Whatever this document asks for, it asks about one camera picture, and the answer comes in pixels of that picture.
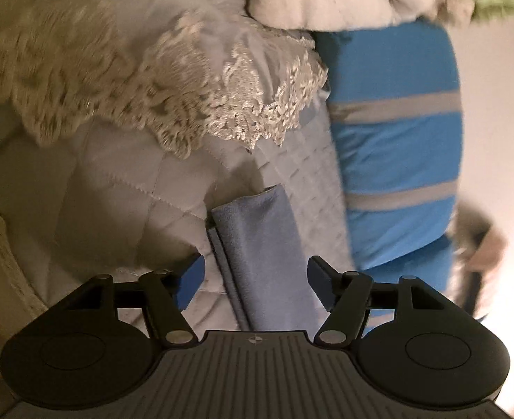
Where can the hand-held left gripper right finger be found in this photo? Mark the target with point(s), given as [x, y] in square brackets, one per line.
[317, 279]

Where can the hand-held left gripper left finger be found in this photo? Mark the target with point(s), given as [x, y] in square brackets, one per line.
[190, 281]

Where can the blue-grey cloth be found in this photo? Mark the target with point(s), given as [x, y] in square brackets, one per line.
[265, 262]

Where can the white quilted bedspread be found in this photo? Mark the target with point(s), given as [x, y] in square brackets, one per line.
[108, 205]

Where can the blue grey-striped folded cloth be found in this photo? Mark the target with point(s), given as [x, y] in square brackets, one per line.
[392, 148]

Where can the blurred brown object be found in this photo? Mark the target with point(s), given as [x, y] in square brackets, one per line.
[479, 248]

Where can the cream lace-trimmed cloth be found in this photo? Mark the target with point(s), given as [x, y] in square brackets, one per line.
[121, 78]

